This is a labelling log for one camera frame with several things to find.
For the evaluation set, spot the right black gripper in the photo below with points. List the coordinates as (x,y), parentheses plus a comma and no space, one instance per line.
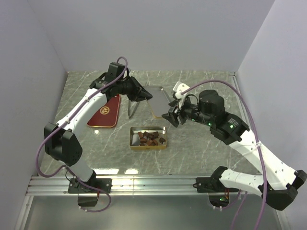
(171,117)

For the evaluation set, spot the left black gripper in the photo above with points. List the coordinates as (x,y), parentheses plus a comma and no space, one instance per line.
(139,93)

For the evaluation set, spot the grey tin lid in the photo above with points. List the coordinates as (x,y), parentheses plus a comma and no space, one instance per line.
(159,103)

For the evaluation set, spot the metal tongs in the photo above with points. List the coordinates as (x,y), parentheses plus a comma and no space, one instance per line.
(132,107)

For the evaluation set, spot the dark cube chocolate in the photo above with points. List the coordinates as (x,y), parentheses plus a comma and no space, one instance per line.
(155,135)

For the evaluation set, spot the dark heart chocolate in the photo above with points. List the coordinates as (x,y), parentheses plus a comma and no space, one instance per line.
(161,141)

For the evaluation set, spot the dark chocolate piece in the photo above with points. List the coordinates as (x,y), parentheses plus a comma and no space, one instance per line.
(143,135)

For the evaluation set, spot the gold tin box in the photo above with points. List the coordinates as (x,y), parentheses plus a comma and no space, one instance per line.
(135,140)

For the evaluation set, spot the round brown chocolate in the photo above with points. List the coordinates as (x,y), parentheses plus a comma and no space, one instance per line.
(152,142)

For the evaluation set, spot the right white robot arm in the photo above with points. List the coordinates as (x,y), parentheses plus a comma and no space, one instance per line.
(278,182)

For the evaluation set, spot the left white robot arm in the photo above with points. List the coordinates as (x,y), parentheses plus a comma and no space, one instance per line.
(61,138)

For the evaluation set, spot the red rectangular tray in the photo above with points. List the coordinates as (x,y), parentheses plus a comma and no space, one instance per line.
(106,116)

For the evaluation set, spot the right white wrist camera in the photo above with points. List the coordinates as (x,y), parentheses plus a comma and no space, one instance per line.
(179,94)

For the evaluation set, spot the aluminium rail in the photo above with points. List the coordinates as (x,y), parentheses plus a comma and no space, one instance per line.
(121,185)

